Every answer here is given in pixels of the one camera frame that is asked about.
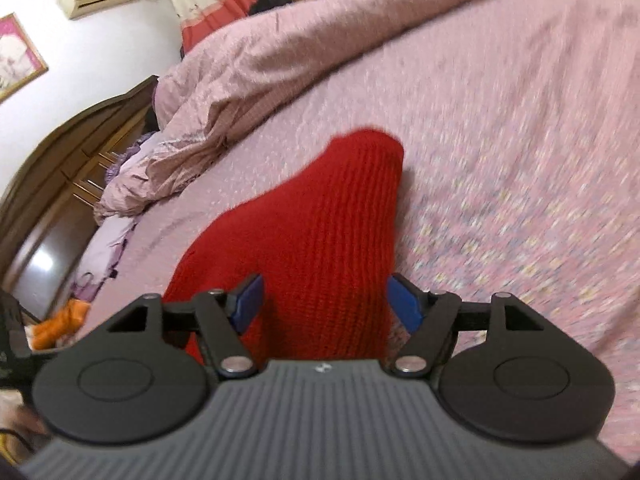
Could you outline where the pink floral bedsheet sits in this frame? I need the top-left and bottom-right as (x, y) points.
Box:
(85, 0), (640, 461)

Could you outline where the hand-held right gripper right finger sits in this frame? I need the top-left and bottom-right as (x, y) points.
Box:
(387, 274), (543, 378)

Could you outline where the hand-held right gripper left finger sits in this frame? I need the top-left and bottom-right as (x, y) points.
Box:
(107, 274), (264, 378)

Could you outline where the orange cloth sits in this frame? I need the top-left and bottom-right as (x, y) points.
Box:
(27, 299), (91, 352)

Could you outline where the pink floral duvet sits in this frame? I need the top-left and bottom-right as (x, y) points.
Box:
(95, 0), (556, 216)

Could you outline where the white and purple pillow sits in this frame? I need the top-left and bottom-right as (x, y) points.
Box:
(70, 132), (161, 306)

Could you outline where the wooden headboard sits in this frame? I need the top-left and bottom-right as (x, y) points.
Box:
(0, 75), (161, 321)

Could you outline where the red knit cardigan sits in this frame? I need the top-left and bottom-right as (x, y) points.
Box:
(162, 129), (406, 368)

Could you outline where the framed wall picture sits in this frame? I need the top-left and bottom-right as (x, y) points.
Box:
(0, 12), (49, 104)

